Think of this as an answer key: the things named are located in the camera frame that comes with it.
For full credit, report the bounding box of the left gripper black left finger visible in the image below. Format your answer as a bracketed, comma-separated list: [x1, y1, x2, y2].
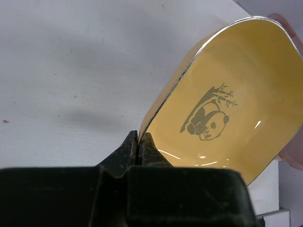
[0, 131, 138, 227]

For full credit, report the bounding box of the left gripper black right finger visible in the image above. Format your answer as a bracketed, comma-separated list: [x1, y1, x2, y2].
[126, 133, 258, 227]

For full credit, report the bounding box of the yellow square panda dish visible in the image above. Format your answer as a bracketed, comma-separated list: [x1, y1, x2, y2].
[139, 16, 303, 184]

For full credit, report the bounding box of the pink translucent plastic bin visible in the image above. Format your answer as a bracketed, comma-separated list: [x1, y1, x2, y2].
[268, 13, 303, 171]

